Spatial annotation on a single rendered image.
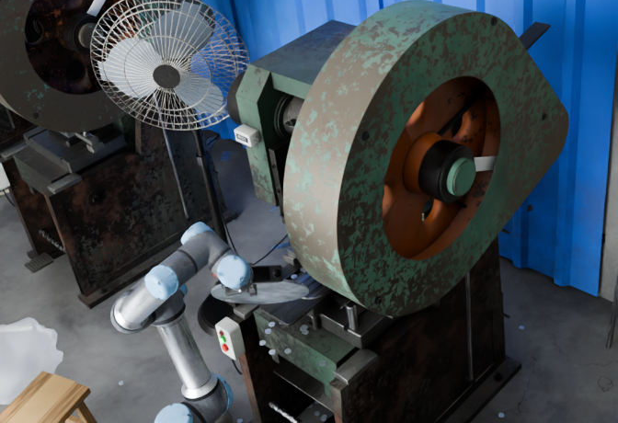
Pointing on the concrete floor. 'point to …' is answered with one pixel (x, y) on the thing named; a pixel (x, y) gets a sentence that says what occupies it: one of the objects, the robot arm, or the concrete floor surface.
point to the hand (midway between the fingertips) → (255, 281)
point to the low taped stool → (50, 402)
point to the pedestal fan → (143, 51)
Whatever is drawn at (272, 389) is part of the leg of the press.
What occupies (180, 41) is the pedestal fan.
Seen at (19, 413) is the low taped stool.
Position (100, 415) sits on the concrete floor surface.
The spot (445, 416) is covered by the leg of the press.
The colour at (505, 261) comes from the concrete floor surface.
